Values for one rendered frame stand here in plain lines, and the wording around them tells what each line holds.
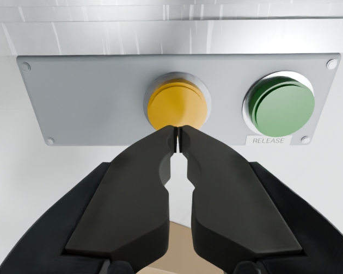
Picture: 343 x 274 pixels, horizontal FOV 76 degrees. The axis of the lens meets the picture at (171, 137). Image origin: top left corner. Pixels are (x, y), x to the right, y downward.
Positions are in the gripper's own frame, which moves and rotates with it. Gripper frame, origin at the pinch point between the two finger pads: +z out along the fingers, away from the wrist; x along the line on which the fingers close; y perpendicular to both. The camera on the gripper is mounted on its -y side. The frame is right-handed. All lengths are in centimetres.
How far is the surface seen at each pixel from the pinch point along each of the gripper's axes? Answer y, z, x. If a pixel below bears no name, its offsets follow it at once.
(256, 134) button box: 2.3, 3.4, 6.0
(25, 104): 3.8, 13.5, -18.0
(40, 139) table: 8.8, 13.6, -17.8
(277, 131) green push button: 1.4, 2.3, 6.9
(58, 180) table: 15.7, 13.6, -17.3
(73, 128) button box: 1.8, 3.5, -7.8
